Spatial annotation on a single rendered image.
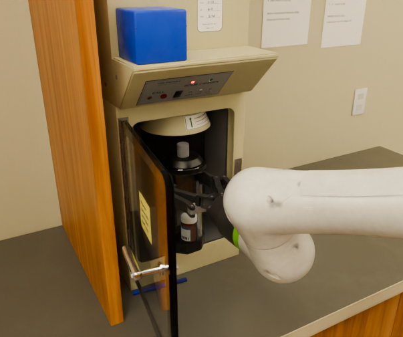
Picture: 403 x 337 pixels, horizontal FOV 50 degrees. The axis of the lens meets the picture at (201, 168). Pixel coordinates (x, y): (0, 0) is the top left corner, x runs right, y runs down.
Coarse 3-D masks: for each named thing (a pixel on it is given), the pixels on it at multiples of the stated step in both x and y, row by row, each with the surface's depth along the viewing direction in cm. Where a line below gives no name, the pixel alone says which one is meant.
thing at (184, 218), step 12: (168, 168) 97; (180, 168) 97; (192, 168) 97; (180, 180) 98; (192, 180) 98; (192, 192) 100; (180, 216) 101; (180, 228) 103; (192, 228) 103; (180, 240) 104; (192, 240) 105
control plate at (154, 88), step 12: (228, 72) 87; (144, 84) 80; (156, 84) 82; (168, 84) 83; (180, 84) 85; (192, 84) 87; (204, 84) 88; (216, 84) 90; (144, 96) 84; (156, 96) 86; (168, 96) 88; (180, 96) 90; (192, 96) 92
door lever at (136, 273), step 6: (126, 246) 78; (126, 252) 76; (132, 252) 76; (126, 258) 75; (132, 258) 75; (132, 264) 73; (132, 270) 72; (138, 270) 72; (144, 270) 72; (150, 270) 72; (156, 270) 72; (162, 270) 72; (132, 276) 71; (138, 276) 71
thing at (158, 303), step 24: (144, 144) 74; (144, 168) 74; (144, 192) 76; (168, 192) 63; (168, 216) 64; (144, 240) 83; (168, 240) 66; (144, 264) 87; (168, 264) 68; (144, 288) 91; (168, 288) 70; (168, 312) 73; (168, 336) 76
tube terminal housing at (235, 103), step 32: (96, 0) 85; (128, 0) 82; (160, 0) 85; (192, 0) 88; (224, 0) 91; (96, 32) 89; (192, 32) 90; (224, 32) 94; (224, 96) 100; (192, 256) 113; (224, 256) 119
